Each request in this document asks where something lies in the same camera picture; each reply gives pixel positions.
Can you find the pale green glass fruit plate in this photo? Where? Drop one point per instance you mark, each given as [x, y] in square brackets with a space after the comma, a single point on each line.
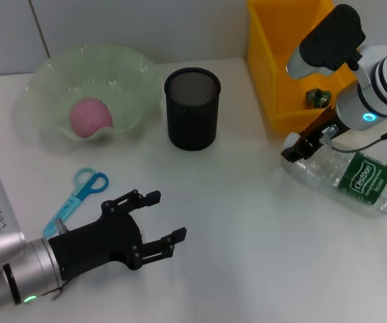
[78, 74]

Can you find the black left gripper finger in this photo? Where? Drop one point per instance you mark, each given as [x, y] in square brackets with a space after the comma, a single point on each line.
[161, 245]
[137, 199]

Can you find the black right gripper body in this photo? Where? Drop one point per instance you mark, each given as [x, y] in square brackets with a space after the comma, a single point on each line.
[324, 129]

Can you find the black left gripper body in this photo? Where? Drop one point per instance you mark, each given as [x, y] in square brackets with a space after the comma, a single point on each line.
[94, 244]

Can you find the pink toy peach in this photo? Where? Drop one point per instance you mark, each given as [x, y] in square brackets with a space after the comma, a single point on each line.
[90, 117]

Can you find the clear green-label water bottle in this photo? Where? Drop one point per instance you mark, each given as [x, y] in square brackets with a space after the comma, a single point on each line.
[364, 178]

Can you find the green plastic wrapper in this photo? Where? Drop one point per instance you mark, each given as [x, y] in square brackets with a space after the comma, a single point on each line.
[317, 98]

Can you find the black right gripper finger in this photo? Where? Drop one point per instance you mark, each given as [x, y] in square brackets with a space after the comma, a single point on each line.
[294, 149]
[301, 157]

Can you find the yellow plastic bin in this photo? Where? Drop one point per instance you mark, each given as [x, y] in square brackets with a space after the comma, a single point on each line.
[267, 67]

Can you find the black mesh pen holder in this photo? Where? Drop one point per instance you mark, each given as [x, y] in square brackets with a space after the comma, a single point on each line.
[191, 111]

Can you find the blue scissors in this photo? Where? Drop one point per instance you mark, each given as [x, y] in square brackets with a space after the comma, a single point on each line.
[85, 188]

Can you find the silver pen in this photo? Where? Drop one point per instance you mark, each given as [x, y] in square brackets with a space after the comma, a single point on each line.
[57, 296]

